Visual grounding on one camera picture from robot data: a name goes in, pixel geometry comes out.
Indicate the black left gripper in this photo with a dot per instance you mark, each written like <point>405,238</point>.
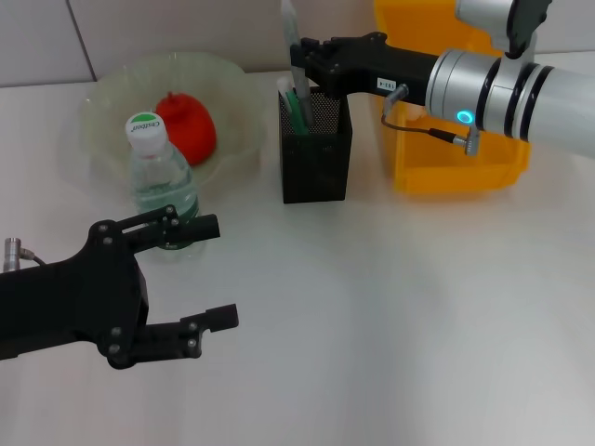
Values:
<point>79,302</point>

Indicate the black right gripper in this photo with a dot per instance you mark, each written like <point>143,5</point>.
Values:
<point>372,65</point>

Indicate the grey glitter pen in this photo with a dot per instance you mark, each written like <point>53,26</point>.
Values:
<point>302,97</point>

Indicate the green pen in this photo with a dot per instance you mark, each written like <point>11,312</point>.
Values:
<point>295,111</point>

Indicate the clear green-label water bottle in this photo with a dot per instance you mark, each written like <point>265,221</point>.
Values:
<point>158,176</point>

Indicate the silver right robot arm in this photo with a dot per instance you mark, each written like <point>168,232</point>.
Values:
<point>520,102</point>

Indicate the pale green glass fruit plate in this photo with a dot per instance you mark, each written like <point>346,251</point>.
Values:
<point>223,93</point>

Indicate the black mesh pen holder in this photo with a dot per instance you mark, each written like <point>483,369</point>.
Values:
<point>316,172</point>

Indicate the yellow plastic bin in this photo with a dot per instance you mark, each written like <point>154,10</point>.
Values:
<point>441,158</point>

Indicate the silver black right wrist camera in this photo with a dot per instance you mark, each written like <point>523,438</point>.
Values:
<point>506,18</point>

